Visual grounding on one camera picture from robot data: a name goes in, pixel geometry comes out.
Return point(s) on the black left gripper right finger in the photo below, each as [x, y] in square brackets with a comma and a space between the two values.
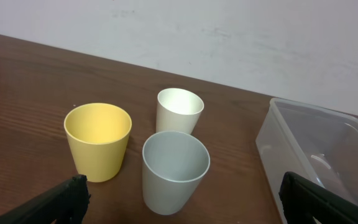
[305, 202]

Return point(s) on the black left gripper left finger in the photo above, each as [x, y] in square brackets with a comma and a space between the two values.
[65, 203]

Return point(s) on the clear plastic container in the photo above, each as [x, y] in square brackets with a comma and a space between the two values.
[318, 144]

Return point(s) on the yellow plastic cup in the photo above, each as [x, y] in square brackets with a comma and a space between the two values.
[98, 134]

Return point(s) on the grey plastic cup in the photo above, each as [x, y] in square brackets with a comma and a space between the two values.
[173, 165]

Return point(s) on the white plastic cup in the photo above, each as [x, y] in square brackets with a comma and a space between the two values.
[178, 110]

